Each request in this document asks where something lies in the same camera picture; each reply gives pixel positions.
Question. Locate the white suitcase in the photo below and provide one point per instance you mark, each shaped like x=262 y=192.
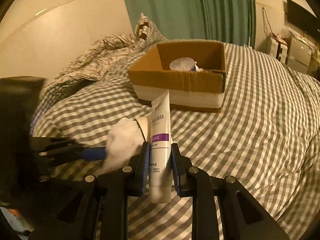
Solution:
x=277 y=48

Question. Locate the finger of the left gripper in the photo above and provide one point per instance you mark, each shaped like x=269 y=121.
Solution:
x=93 y=153

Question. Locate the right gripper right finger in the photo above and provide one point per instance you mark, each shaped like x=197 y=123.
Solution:
x=221 y=207

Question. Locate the green curtain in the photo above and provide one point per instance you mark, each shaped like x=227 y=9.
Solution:
x=231 y=21

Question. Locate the white purple cream tube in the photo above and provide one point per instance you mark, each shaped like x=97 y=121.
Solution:
x=160 y=178

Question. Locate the cardboard box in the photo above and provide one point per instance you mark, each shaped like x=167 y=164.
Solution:
x=191 y=91

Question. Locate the black wall television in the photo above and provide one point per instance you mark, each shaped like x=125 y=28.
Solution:
x=303 y=19

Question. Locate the checked pillow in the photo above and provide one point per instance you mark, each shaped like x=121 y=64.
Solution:
x=147 y=32

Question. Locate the blue tissue pack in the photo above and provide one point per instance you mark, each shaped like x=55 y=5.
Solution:
x=196 y=68

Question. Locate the floral white blanket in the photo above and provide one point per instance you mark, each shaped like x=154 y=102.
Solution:
x=95 y=62

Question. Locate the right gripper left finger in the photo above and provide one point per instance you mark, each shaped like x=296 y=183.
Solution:
x=94 y=208

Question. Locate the grey mini fridge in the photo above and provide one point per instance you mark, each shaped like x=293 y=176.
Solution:
x=298 y=54

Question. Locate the white sock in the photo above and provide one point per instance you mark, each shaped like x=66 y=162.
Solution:
x=124 y=140

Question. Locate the clear round plastic container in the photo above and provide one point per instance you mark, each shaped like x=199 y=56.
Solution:
x=183 y=64

